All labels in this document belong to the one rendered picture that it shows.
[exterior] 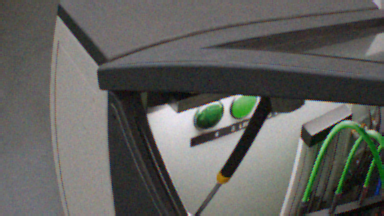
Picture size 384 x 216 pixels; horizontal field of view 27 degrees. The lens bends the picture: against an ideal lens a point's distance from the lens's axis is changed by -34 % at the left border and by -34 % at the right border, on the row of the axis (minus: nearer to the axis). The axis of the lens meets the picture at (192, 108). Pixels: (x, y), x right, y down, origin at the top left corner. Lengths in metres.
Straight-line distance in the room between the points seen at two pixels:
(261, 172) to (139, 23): 0.35
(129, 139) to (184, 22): 0.20
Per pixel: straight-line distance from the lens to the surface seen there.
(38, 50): 4.50
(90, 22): 1.68
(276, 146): 1.81
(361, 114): 1.99
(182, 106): 1.59
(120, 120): 1.58
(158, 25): 1.65
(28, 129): 3.95
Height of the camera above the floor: 2.34
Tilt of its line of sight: 35 degrees down
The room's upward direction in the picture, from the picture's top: 4 degrees clockwise
